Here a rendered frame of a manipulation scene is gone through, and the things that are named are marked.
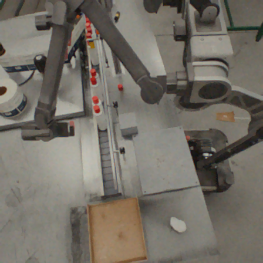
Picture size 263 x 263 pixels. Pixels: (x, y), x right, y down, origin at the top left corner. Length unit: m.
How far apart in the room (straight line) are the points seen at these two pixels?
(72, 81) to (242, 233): 1.72
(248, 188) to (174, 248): 1.21
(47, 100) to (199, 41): 0.56
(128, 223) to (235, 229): 1.14
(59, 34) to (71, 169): 0.81
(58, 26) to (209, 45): 0.49
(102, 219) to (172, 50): 2.30
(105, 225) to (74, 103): 0.77
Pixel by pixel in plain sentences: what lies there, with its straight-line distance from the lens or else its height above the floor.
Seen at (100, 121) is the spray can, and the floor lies 0.99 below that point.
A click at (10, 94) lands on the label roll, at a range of 1.62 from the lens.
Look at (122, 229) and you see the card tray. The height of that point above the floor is 0.83.
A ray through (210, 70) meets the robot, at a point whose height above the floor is 1.50.
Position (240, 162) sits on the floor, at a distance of 2.40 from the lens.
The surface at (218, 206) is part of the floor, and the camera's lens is 2.22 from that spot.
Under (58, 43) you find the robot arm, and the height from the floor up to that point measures 1.58.
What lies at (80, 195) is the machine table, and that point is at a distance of 1.37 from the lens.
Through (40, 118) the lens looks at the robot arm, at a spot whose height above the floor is 1.40.
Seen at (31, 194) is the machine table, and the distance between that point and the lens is 1.47.
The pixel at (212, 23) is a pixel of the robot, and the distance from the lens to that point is 0.97.
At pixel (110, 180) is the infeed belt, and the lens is 1.30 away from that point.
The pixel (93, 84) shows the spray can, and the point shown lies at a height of 1.05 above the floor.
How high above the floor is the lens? 2.10
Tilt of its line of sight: 60 degrees down
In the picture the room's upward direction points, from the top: 10 degrees counter-clockwise
